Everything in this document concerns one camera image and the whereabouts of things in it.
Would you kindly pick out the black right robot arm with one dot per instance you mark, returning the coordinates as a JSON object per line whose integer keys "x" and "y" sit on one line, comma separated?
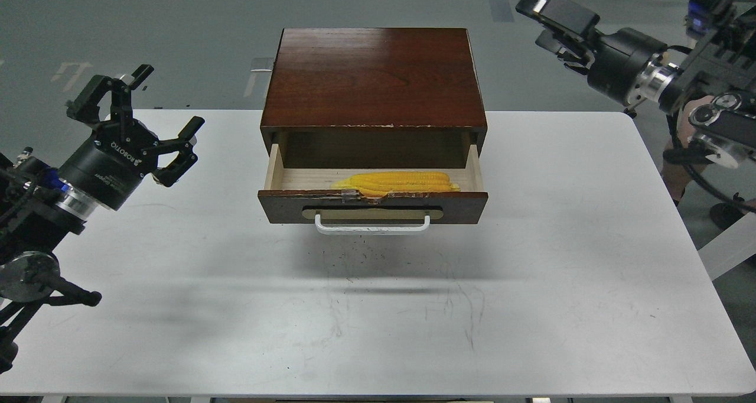
{"x": 721, "y": 64}

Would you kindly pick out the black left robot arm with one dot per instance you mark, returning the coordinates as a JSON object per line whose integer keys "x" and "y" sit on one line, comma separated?
{"x": 41, "y": 204}

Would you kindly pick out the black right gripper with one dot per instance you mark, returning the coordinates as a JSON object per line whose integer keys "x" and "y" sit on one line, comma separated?
{"x": 619, "y": 58}

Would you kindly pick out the dark wooden cabinet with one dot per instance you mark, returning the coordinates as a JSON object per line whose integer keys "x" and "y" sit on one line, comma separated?
{"x": 375, "y": 79}

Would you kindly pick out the yellow corn cob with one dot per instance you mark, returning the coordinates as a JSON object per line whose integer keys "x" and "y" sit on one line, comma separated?
{"x": 380, "y": 184}

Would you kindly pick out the wooden drawer with white handle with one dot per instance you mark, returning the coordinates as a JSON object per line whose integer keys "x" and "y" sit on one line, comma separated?
{"x": 309, "y": 195}

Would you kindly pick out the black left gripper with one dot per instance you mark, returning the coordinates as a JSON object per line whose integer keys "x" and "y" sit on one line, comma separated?
{"x": 106, "y": 161}

